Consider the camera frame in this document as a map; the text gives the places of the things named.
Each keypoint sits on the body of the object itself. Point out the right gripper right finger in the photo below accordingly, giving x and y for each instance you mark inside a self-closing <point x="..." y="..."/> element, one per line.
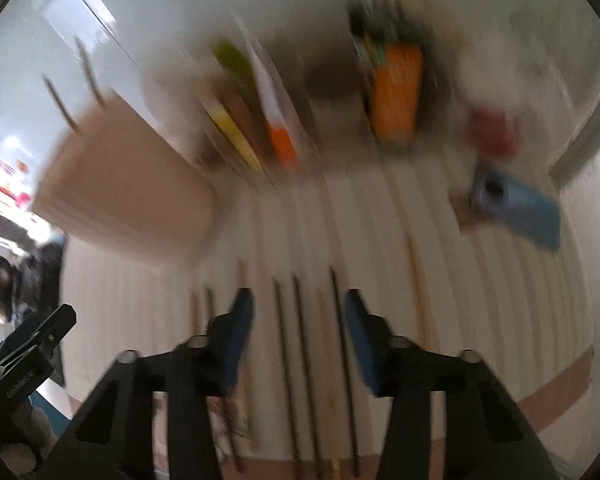
<point x="370" y="335"/>

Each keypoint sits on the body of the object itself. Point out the orange packet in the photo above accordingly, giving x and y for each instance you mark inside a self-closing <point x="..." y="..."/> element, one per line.
<point x="397" y="69"/>

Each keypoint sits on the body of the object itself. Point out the blue smartphone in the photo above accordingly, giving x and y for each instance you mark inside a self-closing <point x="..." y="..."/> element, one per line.
<point x="515" y="205"/>

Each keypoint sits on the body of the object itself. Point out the red plastic bag item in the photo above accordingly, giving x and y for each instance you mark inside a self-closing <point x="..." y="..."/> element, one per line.
<point x="493" y="133"/>

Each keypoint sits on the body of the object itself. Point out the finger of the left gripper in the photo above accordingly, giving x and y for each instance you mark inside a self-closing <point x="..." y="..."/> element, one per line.
<point x="34" y="333"/>

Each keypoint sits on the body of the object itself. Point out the brown label card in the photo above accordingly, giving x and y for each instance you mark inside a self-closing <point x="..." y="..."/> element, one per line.
<point x="467" y="216"/>

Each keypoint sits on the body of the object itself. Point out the cream utensil holder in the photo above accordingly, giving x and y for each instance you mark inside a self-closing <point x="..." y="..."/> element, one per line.
<point x="115" y="182"/>

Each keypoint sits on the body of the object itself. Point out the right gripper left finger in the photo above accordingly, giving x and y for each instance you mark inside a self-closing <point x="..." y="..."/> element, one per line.
<point x="228" y="335"/>

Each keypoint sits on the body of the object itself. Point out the light wooden chopstick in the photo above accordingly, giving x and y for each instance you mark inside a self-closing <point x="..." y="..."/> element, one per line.
<point x="331" y="409"/>
<point x="244" y="401"/>
<point x="427" y="330"/>

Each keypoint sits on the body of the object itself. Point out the clear plastic organizer tray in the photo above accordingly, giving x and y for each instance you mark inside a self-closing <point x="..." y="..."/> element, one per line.
<point x="323" y="92"/>

